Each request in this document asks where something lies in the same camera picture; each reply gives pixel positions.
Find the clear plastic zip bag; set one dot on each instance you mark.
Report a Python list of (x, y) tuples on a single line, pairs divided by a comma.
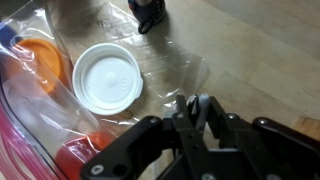
[(160, 60)]

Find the blue plastic cup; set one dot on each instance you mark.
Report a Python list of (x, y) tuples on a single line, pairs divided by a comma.
[(6, 35)]

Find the grey marker pen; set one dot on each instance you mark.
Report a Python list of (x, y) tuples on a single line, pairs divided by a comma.
[(198, 110)]

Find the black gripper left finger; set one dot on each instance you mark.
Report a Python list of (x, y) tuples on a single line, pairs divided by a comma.
[(133, 146)]

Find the small dark bottle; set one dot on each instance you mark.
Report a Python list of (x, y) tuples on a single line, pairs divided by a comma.
[(148, 11)]

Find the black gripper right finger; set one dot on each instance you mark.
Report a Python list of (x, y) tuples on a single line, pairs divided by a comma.
[(266, 140)]

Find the pink plastic plate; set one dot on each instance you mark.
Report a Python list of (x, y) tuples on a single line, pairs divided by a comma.
[(16, 156)]

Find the red plastic lid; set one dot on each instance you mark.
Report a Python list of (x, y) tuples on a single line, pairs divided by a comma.
[(76, 153)]

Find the white plastic lid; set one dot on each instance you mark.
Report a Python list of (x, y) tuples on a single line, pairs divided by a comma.
[(106, 80)]

